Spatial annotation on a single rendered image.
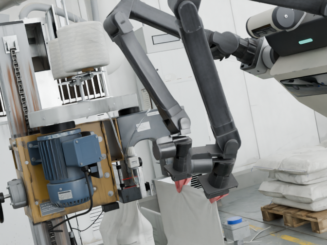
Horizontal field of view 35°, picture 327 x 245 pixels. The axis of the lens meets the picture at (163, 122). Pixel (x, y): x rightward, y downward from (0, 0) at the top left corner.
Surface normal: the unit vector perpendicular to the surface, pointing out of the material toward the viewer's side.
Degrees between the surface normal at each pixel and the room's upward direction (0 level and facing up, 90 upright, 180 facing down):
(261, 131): 90
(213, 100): 117
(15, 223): 90
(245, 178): 90
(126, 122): 90
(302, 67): 40
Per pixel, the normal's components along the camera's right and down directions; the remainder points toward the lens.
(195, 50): 0.14, 0.48
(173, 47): 0.38, -0.03
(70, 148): -0.67, 0.17
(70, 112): 0.66, -0.09
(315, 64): -0.73, -0.62
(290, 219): -0.90, 0.18
